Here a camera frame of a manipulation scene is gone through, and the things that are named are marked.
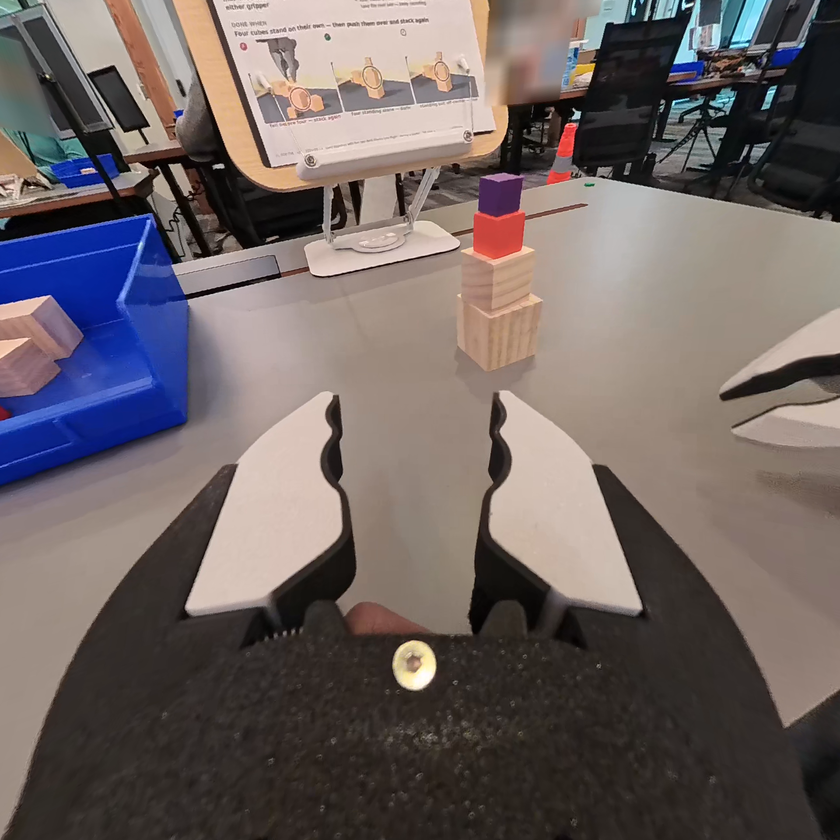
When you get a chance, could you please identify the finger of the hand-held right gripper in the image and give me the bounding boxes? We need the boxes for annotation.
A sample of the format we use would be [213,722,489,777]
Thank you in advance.
[720,309,840,401]
[733,398,840,450]

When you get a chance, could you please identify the white instruction sheet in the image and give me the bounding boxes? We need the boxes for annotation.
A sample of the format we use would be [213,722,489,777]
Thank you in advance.
[210,0,497,169]

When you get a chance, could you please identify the blue plastic bin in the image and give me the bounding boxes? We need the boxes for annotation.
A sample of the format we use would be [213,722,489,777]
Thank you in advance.
[0,214,190,487]

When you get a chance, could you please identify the red wooden cube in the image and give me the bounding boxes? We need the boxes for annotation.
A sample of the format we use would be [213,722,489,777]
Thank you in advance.
[473,210,526,258]

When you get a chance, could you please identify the brown wooden desk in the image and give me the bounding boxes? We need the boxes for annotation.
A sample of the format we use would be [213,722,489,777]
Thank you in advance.
[0,168,158,217]

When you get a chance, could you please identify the wooden display board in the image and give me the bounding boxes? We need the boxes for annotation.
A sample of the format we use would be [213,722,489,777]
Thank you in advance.
[175,0,509,194]

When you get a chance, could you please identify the orange striped traffic cone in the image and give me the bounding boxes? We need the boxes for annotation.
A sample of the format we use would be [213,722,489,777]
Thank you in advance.
[548,124,578,185]

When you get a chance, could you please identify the large wooden cube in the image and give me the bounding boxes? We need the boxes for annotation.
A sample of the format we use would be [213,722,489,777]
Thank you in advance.
[0,296,84,359]
[456,292,544,372]

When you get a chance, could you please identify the black office chair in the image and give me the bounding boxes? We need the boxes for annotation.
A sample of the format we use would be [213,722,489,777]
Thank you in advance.
[749,27,840,217]
[574,16,693,178]
[197,164,349,244]

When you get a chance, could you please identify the purple wooden cube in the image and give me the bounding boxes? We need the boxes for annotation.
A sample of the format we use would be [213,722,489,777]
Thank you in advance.
[478,172,523,217]

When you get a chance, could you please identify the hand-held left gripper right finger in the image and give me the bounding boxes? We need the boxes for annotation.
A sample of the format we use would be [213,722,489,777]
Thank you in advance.
[470,390,644,620]

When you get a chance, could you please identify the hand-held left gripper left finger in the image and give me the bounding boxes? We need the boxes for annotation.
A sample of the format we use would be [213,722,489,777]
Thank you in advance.
[185,392,357,620]

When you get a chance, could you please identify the pale board on stand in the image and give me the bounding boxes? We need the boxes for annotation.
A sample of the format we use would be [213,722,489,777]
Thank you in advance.
[0,129,40,198]

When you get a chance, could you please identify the medium wooden cube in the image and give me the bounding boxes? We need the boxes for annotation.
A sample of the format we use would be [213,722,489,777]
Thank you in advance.
[460,246,536,312]
[0,338,61,397]

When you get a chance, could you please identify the small blue bin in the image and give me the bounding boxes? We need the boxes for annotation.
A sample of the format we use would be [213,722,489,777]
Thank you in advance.
[50,154,119,187]

